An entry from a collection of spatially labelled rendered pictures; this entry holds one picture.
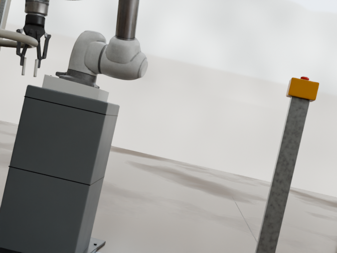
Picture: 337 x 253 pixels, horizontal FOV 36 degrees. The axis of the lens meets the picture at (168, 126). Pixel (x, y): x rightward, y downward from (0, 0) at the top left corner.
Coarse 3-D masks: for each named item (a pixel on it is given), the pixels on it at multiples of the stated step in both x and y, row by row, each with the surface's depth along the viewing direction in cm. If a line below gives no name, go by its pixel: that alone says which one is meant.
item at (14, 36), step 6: (0, 30) 170; (6, 30) 172; (0, 36) 171; (6, 36) 172; (12, 36) 173; (18, 36) 176; (24, 36) 178; (0, 42) 208; (6, 42) 208; (12, 42) 206; (24, 42) 180; (30, 42) 183; (36, 42) 188; (30, 48) 200
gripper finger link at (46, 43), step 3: (48, 36) 200; (45, 39) 201; (48, 39) 200; (45, 42) 200; (48, 42) 200; (45, 45) 200; (45, 48) 200; (45, 51) 200; (45, 54) 200; (45, 57) 200
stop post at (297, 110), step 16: (304, 80) 220; (288, 96) 228; (304, 96) 220; (288, 112) 223; (304, 112) 222; (288, 128) 222; (288, 144) 222; (288, 160) 222; (272, 176) 229; (288, 176) 222; (272, 192) 223; (288, 192) 222; (272, 208) 223; (272, 224) 223; (272, 240) 223
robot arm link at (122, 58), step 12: (120, 0) 240; (132, 0) 239; (120, 12) 242; (132, 12) 241; (120, 24) 244; (132, 24) 244; (120, 36) 246; (132, 36) 247; (108, 48) 249; (120, 48) 245; (132, 48) 246; (108, 60) 250; (120, 60) 247; (132, 60) 247; (144, 60) 250; (108, 72) 252; (120, 72) 249; (132, 72) 248; (144, 72) 255
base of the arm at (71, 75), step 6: (60, 72) 260; (66, 72) 259; (72, 72) 254; (78, 72) 254; (66, 78) 253; (72, 78) 253; (78, 78) 254; (84, 78) 254; (90, 78) 256; (96, 78) 261; (84, 84) 253; (90, 84) 252
